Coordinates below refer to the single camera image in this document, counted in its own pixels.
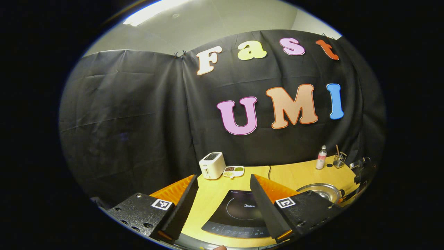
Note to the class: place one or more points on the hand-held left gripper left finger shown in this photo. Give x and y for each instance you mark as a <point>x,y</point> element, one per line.
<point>185,205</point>

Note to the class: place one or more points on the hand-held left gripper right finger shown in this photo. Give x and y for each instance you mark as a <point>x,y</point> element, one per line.
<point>263,208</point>

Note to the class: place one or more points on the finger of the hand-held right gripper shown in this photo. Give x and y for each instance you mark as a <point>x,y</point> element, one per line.
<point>366,172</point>

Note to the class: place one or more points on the black induction cooktop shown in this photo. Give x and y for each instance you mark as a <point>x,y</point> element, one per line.
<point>239,208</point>

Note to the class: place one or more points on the stainless steel pot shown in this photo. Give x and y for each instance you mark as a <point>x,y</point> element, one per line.
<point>319,191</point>

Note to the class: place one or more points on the wooden stick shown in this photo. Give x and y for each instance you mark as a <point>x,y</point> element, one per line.
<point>337,150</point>

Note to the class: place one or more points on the clear bottle with pink label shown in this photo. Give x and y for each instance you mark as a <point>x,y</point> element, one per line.
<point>321,160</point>

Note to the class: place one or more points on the white toaster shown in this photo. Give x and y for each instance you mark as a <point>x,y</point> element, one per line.
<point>212,166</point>

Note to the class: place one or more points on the white divided snack dish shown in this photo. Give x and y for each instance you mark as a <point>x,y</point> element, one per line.
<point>233,171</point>

